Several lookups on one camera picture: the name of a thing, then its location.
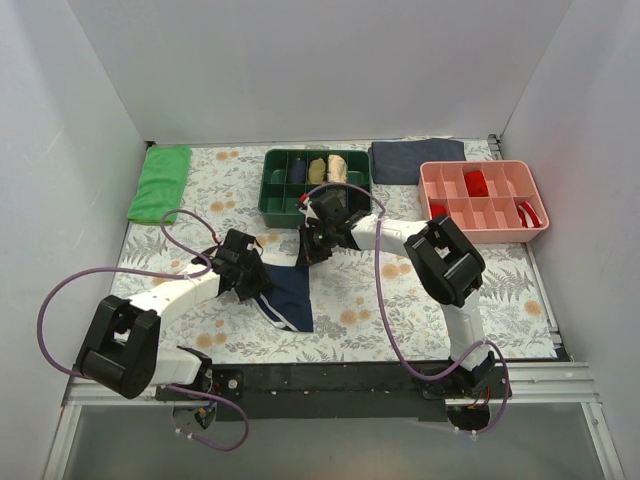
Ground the navy white-trimmed underwear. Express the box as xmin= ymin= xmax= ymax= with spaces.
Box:
xmin=253 ymin=253 xmax=314 ymax=333

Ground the rolled navy underwear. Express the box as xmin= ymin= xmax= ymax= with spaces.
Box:
xmin=287 ymin=158 xmax=306 ymax=184

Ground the rolled cream underwear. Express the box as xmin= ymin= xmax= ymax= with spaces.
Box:
xmin=326 ymin=154 xmax=348 ymax=183

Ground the rolled red underwear top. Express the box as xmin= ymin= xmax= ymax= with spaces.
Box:
xmin=464 ymin=170 xmax=489 ymax=198

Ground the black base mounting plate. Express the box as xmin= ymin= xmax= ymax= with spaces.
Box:
xmin=154 ymin=363 xmax=511 ymax=424

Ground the pink divided organizer tray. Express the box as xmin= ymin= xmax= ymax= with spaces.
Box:
xmin=418 ymin=160 xmax=550 ymax=244

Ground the green folded towel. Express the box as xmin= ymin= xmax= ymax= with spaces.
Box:
xmin=127 ymin=145 xmax=192 ymax=226

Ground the aluminium frame rail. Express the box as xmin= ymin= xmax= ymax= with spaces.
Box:
xmin=45 ymin=361 xmax=624 ymax=479

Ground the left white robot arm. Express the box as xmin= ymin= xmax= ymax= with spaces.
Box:
xmin=73 ymin=229 xmax=271 ymax=400

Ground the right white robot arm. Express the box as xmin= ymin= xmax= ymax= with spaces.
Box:
xmin=297 ymin=189 xmax=495 ymax=398

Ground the red white striped underwear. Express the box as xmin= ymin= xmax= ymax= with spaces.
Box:
xmin=516 ymin=201 xmax=542 ymax=229

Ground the rolled red underwear left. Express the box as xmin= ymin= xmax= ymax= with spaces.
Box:
xmin=429 ymin=203 xmax=448 ymax=219

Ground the green divided organizer tray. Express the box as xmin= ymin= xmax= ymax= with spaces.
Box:
xmin=258 ymin=149 xmax=372 ymax=229

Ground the rolled red underwear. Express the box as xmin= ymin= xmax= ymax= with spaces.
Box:
xmin=464 ymin=170 xmax=489 ymax=198
xmin=429 ymin=203 xmax=448 ymax=219

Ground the dark blue folded cloth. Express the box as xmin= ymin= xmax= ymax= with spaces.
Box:
xmin=369 ymin=138 xmax=466 ymax=185

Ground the rolled tan underwear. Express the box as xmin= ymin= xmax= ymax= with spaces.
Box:
xmin=307 ymin=158 xmax=326 ymax=185

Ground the floral table mat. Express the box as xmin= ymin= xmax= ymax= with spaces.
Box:
xmin=112 ymin=146 xmax=555 ymax=363

